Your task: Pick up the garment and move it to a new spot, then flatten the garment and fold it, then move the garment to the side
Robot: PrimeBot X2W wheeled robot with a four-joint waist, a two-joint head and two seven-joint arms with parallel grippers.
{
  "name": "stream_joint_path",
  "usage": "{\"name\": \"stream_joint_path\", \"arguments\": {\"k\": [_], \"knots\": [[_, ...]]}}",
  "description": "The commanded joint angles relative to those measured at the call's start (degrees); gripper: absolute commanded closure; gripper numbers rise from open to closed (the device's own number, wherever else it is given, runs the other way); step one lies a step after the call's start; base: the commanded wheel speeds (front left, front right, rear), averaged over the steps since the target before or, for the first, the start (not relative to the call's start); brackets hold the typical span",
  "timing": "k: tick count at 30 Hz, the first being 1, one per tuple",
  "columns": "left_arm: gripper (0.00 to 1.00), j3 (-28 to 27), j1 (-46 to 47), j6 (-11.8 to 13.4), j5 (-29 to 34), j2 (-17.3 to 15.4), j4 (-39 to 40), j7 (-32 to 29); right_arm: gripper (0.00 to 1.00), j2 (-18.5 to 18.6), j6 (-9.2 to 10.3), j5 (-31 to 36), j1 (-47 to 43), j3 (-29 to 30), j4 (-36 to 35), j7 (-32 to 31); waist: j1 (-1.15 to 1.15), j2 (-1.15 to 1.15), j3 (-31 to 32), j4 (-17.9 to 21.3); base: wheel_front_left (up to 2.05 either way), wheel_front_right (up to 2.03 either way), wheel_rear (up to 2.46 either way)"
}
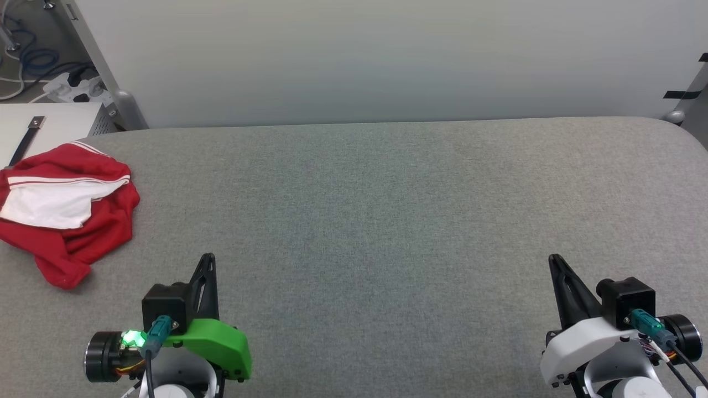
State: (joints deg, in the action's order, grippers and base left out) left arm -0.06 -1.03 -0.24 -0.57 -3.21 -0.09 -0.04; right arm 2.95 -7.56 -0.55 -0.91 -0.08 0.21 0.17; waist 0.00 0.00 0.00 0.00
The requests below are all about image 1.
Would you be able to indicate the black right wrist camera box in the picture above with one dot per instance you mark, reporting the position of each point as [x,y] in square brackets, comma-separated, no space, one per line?
[628,298]

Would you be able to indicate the red and white jersey shirt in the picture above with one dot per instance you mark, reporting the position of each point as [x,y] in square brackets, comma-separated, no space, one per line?
[105,221]

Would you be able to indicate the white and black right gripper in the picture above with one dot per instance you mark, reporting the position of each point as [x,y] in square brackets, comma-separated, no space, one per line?
[586,342]

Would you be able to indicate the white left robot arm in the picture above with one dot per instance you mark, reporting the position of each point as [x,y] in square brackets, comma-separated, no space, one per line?
[177,381]

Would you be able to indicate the grey metal partition leg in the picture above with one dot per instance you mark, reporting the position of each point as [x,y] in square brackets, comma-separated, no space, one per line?
[105,66]
[688,94]

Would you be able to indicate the white cabinet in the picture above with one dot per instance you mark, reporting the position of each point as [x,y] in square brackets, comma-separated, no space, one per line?
[66,124]

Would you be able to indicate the black tape strip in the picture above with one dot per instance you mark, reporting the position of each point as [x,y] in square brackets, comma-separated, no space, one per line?
[681,94]

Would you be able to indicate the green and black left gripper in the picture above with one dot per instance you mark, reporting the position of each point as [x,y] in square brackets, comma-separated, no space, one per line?
[215,342]

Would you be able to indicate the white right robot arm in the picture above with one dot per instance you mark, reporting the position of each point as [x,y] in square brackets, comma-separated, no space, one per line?
[625,378]

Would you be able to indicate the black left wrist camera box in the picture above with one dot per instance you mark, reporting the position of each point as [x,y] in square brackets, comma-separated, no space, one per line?
[165,304]

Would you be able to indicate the white power strip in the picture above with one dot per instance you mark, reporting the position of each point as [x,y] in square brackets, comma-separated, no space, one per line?
[74,88]

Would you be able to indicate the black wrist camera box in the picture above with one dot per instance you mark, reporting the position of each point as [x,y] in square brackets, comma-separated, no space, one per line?
[165,304]
[628,298]

